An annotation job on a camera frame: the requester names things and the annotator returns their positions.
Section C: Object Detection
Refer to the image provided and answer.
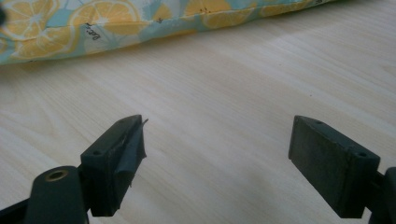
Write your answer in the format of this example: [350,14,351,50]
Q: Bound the lemon print fabric bag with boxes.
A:
[0,0,337,66]

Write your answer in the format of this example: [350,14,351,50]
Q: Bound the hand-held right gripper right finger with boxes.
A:
[288,115,381,219]

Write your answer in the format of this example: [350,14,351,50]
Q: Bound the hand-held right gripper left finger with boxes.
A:
[79,114,149,217]

